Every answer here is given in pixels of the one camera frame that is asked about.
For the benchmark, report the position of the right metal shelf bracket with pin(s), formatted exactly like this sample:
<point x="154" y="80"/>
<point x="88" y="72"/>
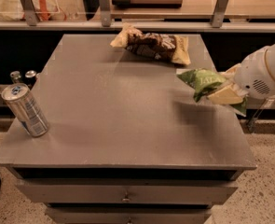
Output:
<point x="219" y="13"/>

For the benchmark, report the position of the metal shelf bracket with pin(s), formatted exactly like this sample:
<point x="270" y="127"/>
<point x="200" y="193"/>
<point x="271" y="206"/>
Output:
<point x="105" y="12"/>
<point x="29" y="12"/>
<point x="219" y="13"/>

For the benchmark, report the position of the silver blue redbull can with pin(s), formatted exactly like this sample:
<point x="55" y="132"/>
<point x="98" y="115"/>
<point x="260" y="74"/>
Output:
<point x="24" y="106"/>

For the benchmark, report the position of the middle metal shelf bracket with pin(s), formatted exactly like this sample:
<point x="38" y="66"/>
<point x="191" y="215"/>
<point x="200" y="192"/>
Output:
<point x="105" y="12"/>

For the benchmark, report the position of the lower drawer knob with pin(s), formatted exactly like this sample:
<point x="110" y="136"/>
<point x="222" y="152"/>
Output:
<point x="129" y="221"/>

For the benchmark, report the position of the green jalapeno chip bag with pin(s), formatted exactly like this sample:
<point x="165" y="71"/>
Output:
<point x="204" y="82"/>

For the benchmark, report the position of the drawer knob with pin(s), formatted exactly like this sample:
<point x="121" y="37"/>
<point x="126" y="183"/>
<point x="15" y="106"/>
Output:
<point x="126" y="198"/>
<point x="129" y="221"/>

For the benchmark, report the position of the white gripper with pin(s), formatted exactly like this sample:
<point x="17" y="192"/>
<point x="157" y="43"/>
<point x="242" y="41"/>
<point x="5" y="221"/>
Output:
<point x="254" y="73"/>

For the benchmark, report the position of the grey drawer cabinet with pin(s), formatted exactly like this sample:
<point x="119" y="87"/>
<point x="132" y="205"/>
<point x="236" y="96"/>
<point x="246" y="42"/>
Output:
<point x="121" y="124"/>

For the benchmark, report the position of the clear acrylic box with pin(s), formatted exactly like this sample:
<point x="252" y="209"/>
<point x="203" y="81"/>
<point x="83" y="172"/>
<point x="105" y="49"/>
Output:
<point x="73" y="9"/>

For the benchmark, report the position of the brown chip bag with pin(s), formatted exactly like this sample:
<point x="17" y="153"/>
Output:
<point x="161" y="47"/>

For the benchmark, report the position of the left metal shelf bracket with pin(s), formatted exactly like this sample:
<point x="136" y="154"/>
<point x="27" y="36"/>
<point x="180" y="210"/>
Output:
<point x="29" y="12"/>

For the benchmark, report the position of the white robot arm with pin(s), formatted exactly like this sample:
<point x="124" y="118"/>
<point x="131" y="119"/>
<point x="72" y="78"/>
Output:
<point x="254" y="77"/>

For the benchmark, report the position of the upper drawer knob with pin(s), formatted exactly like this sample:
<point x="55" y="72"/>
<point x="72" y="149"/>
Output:
<point x="126" y="198"/>

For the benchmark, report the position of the white orange plastic bag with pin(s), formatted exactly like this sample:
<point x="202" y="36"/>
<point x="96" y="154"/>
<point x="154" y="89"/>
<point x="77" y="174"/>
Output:
<point x="47" y="10"/>

